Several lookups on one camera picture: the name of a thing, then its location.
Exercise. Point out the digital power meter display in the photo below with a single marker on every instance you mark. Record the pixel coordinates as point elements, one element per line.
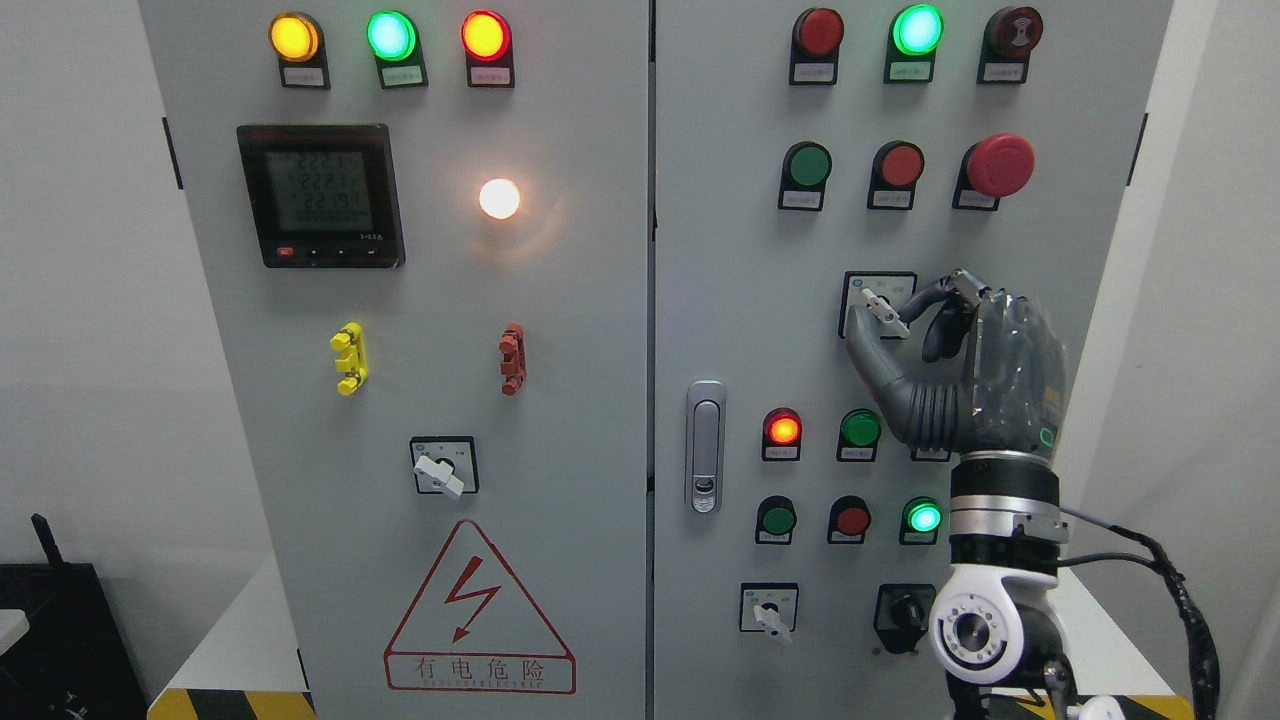
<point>323,196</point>

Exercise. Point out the silver cabinet door handle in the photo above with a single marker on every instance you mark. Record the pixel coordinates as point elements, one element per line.
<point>705,413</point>

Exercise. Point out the red push button lower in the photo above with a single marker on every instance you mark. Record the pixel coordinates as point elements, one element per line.
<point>849,521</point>

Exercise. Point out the gray rotary switch left door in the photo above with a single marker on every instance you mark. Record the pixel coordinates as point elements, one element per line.
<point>444,465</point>

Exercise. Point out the white glowing lamp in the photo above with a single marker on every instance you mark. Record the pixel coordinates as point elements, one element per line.
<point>499,198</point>

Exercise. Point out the green lit indicator top right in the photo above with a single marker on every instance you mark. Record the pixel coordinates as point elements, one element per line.
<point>911,45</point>

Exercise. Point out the green indicator light top left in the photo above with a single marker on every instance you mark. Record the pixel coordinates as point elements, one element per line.
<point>395,45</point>

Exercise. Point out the red emergency stop mushroom button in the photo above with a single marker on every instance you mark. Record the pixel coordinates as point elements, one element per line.
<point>994,168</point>

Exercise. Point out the red lit indicator middle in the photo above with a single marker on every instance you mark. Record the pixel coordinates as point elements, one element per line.
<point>782,434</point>

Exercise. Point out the red push button upper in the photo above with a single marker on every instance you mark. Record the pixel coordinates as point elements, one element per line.
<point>896,168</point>

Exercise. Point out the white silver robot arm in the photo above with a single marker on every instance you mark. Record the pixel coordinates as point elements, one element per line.
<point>991,624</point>

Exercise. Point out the green push button lower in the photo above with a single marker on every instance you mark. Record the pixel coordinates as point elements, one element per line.
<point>776,520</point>

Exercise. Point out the gray rotary switch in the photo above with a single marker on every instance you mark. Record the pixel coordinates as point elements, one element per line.
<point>769,608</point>
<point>883,293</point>

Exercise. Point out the yellow terminal clip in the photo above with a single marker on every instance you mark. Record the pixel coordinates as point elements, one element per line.
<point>351,359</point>

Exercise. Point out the gray robotic hand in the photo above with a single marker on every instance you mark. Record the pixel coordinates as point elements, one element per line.
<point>1012,393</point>

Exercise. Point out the black rotary selector switch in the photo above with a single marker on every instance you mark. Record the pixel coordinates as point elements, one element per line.
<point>902,612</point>

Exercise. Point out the black box with antenna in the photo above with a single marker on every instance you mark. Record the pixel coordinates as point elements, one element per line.
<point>67,659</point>

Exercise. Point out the red indicator light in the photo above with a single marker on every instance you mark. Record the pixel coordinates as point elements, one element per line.
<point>815,43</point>
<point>489,52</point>

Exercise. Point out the red push button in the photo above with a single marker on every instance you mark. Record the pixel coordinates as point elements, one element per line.
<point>896,168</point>
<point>849,521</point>

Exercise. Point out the red electrical hazard warning sticker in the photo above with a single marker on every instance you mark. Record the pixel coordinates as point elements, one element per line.
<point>474,627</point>

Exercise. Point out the red terminal clip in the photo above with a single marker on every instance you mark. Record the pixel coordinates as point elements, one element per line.
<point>512,359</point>

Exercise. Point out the green lit indicator lower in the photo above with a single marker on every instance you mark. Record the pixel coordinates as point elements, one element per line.
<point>921,520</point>

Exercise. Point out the gray left cabinet door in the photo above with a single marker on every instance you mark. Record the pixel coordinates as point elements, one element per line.
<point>561,465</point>

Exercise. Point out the dark red buzzer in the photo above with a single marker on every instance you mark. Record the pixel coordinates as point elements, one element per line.
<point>1011,35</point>

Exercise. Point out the green push button upper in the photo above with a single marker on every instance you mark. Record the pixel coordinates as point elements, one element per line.
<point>805,169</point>

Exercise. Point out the red indicator light top right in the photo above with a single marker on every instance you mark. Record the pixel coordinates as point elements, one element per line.
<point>815,43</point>

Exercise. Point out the gray cabinet door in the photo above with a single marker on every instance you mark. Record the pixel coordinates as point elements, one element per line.
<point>561,465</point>
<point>748,295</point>

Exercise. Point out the green indicator light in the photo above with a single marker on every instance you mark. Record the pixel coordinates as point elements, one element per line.
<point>395,45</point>
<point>858,437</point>

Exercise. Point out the green lit indicator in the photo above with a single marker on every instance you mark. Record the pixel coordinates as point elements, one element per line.
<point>921,520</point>
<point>911,45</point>

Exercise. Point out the yellow indicator light top left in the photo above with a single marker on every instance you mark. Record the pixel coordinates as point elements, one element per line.
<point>299,44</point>

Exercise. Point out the green push button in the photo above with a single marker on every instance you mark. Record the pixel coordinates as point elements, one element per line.
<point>805,169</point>
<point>776,520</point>

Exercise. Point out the green indicator light middle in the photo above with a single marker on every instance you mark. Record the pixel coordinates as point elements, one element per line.
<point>858,437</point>

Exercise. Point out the red indicator light top left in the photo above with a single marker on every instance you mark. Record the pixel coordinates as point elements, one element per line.
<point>489,52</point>

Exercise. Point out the gray right cabinet door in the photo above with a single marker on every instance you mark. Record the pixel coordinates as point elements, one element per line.
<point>748,295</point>

